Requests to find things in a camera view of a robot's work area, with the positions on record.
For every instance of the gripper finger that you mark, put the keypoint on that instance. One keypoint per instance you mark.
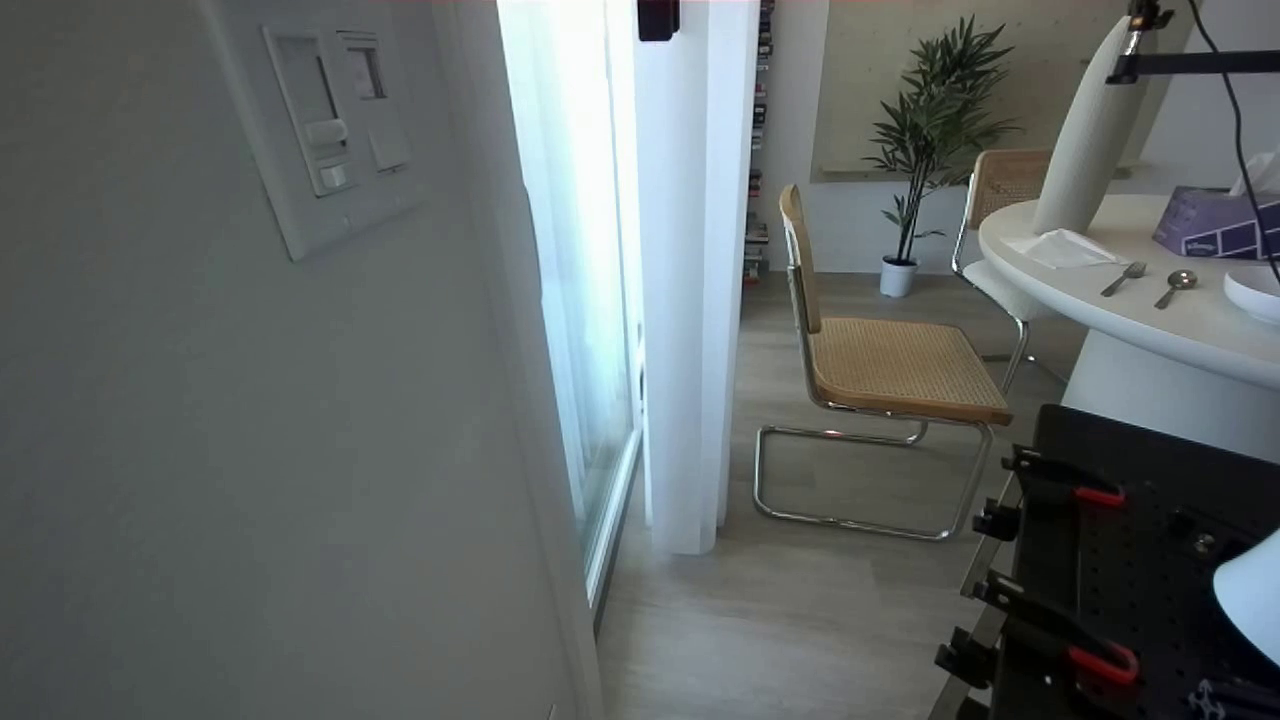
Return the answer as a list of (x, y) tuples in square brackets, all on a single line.
[(658, 18)]

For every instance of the stack of books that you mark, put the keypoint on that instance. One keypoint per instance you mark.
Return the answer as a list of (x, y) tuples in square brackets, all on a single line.
[(757, 240)]

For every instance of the glass sliding door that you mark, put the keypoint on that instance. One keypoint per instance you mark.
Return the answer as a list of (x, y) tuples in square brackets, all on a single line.
[(575, 250)]

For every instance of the potted green plant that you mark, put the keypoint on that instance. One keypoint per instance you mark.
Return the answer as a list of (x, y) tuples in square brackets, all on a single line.
[(935, 120)]

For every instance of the cane and chrome chair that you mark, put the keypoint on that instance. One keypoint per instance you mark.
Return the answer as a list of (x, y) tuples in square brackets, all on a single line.
[(890, 370), (1005, 185)]

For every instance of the white paper napkin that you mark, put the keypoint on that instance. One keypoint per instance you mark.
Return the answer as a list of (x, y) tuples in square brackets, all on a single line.
[(1062, 248)]

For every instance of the silver fork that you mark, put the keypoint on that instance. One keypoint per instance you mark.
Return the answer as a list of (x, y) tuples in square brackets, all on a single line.
[(1124, 279)]

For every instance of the white round table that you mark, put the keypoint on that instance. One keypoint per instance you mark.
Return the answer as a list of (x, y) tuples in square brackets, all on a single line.
[(1140, 330)]

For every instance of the silver spoon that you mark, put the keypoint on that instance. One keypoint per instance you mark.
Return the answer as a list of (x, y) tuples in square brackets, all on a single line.
[(1177, 283)]

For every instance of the purple tissue box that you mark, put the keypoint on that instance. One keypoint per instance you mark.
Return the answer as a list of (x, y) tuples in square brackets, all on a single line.
[(1205, 225)]

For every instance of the white bowl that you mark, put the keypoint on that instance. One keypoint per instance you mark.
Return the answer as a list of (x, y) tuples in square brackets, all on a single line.
[(1256, 293)]

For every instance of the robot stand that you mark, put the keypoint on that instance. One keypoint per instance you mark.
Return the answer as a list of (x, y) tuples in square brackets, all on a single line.
[(1130, 590)]

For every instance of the white wall switch plate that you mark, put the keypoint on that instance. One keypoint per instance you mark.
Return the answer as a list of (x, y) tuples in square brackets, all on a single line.
[(330, 150)]

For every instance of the camera on mount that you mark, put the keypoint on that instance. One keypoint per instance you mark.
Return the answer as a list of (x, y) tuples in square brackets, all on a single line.
[(1190, 64)]

